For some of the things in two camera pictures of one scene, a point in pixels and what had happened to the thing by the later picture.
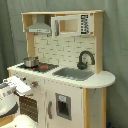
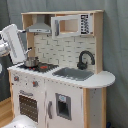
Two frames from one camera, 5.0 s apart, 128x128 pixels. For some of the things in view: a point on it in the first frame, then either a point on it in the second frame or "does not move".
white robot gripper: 19,86 -> 14,43
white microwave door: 65,25 does not move
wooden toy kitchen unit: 64,69 does not move
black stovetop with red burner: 41,67 does not move
